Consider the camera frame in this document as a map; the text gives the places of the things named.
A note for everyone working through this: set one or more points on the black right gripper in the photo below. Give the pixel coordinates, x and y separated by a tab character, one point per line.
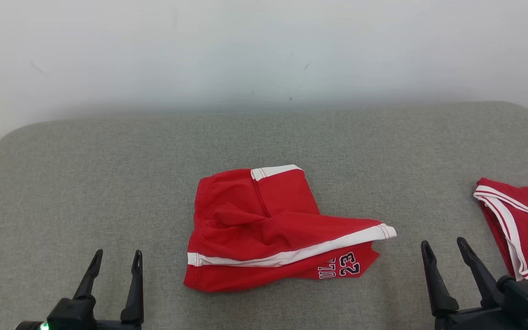
470	321

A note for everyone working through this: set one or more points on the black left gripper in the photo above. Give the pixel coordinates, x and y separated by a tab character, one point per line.
117	326

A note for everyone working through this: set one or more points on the red shorts with white stripe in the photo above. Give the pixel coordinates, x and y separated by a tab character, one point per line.
255	229

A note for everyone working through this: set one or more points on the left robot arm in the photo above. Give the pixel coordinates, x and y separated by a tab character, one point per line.
28	326

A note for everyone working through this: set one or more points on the grey fabric sofa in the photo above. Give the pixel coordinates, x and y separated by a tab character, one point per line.
264	146

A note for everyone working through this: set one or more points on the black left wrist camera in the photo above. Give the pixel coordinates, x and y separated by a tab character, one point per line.
69	316

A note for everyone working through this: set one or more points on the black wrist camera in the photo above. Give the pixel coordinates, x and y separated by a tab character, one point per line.
527	295
69	316

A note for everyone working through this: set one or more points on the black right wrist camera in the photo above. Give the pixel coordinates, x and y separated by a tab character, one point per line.
527	295

